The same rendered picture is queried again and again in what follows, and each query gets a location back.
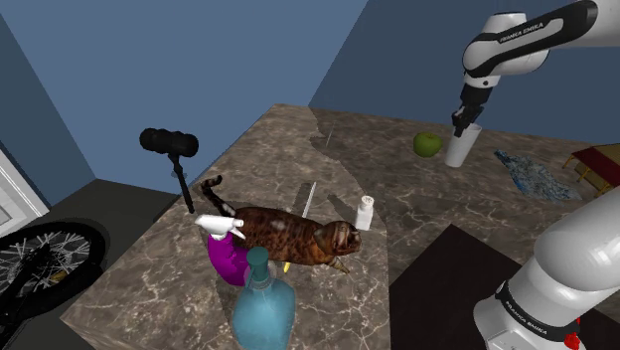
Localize white paper cup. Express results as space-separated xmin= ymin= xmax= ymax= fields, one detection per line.
xmin=443 ymin=122 xmax=484 ymax=169

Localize green apple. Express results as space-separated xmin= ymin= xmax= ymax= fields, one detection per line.
xmin=412 ymin=131 xmax=444 ymax=159

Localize blue patterned cloth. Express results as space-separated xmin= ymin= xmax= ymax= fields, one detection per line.
xmin=493 ymin=148 xmax=583 ymax=203

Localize white salt shaker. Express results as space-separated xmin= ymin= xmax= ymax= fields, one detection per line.
xmin=354 ymin=194 xmax=376 ymax=232

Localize thin white stick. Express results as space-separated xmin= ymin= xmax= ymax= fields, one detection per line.
xmin=300 ymin=181 xmax=319 ymax=220

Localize brown tabby cat figure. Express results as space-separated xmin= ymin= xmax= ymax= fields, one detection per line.
xmin=200 ymin=174 xmax=364 ymax=275

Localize magenta spray bottle white nozzle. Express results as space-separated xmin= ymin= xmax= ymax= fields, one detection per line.
xmin=194 ymin=213 xmax=254 ymax=287

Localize teal glass bottle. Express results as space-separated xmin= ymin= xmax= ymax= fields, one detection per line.
xmin=231 ymin=245 xmax=297 ymax=350

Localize black mallet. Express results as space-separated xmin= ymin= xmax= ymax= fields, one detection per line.
xmin=138 ymin=127 xmax=201 ymax=215

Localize black bicycle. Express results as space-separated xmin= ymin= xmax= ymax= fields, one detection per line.
xmin=0 ymin=220 xmax=110 ymax=341

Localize white door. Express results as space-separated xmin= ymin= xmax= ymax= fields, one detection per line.
xmin=0 ymin=146 xmax=51 ymax=240

